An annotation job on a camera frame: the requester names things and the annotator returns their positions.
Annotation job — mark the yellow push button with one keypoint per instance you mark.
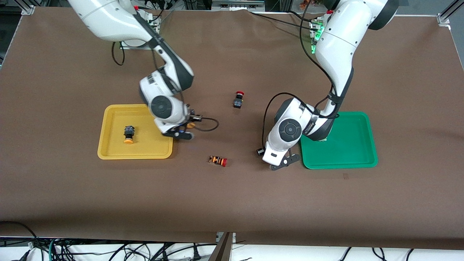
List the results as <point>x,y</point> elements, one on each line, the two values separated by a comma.
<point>191,125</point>
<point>128,135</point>

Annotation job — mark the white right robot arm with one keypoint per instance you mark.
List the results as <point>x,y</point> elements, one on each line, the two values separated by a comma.
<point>108,18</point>

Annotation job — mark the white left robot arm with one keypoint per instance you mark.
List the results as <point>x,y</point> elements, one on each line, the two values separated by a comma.
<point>337,47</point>

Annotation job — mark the yellow plastic tray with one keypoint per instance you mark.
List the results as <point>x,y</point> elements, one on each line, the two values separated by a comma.
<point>141,148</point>

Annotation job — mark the red button orange striped body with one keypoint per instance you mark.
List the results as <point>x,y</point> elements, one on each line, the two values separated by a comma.
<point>218,160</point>

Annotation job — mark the red button black body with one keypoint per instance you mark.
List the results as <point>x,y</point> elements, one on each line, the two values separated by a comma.
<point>238,99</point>

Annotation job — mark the brown table cover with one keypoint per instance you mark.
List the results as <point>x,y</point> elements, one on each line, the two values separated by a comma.
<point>232,203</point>

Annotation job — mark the green plastic tray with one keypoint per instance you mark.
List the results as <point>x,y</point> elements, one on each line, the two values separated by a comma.
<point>348,145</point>

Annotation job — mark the grey equipment box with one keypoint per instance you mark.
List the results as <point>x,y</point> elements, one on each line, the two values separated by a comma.
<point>237,4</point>

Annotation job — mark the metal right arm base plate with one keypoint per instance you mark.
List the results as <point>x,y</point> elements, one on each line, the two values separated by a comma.
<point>136,44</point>

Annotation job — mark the aluminium frame corner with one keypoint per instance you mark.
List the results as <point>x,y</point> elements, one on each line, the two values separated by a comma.
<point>28,7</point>
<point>447,14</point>

